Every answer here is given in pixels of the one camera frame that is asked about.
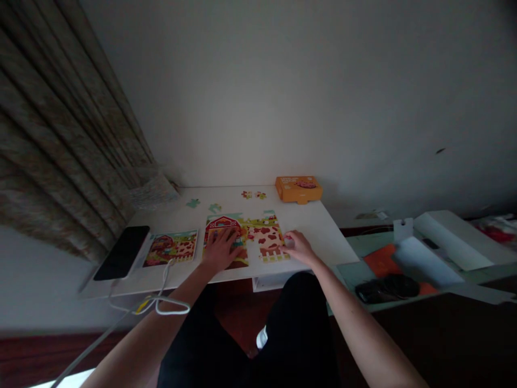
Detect person's right hand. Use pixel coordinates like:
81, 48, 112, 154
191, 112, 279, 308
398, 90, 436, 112
282, 230, 320, 266

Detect person's left hand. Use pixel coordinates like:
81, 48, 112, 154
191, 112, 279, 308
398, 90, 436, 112
200, 228, 243, 272

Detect cow jigsaw puzzle section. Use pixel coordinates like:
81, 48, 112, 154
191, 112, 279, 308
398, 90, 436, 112
246, 210, 295, 264

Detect barn jigsaw puzzle section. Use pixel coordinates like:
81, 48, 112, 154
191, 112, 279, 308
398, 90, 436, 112
201, 213, 252, 270

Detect orange puzzle box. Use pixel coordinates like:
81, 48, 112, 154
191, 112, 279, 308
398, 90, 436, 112
275, 175, 325, 205

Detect orange packet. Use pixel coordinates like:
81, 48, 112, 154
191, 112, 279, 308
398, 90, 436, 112
362, 243, 400, 279

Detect black rounded object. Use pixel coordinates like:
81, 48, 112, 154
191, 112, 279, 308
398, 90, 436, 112
354, 274, 421, 304

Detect farm picture reference card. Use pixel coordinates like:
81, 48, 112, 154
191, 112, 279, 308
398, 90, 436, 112
142, 228, 200, 268

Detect person's legs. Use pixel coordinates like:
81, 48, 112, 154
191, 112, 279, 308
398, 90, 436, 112
156, 271, 341, 388

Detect white paper roll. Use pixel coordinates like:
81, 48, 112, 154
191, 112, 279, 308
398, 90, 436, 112
392, 235, 466, 290

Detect large white rolled sheet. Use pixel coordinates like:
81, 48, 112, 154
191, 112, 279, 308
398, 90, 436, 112
413, 210, 496, 272

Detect black smartphone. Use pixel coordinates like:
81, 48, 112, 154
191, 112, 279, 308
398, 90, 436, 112
93, 225, 151, 282

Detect beige patterned curtain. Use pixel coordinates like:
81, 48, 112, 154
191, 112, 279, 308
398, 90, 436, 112
0, 0, 181, 261

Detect white charging cable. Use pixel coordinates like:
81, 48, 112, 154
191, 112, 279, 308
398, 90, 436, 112
108, 258, 191, 316

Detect white cable with yellow tie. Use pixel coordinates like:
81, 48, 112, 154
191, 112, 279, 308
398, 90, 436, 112
50, 297, 152, 388

